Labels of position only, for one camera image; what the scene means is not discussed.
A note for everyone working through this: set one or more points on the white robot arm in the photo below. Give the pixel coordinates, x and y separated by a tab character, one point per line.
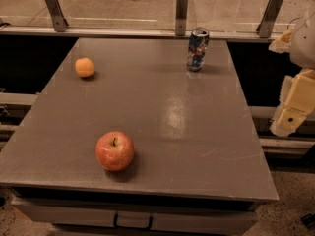
299	42

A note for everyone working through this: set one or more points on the horizontal metal rail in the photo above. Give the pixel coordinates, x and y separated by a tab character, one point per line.
233	36

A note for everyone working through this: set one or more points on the black drawer handle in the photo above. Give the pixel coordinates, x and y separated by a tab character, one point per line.
132	220

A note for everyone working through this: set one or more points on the blue soda can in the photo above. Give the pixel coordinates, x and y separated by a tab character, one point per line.
198	44

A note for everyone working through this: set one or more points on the metal railing bracket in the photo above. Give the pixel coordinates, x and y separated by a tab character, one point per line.
59	22
181	17
265	28

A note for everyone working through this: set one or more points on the middle metal railing bracket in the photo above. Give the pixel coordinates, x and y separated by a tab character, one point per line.
181	17

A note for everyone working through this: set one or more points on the grey table drawer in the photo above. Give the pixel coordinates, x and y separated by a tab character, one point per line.
72	218

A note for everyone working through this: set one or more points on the left metal railing bracket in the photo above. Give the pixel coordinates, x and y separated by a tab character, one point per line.
59	22

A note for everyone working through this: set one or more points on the right metal railing bracket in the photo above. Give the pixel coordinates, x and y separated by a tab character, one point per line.
265	28

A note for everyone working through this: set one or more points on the red apple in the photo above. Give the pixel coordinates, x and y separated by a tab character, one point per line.
114	151

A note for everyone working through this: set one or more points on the small orange fruit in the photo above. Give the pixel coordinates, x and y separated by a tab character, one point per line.
84	67

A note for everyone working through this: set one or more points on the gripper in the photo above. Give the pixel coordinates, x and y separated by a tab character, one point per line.
304	44

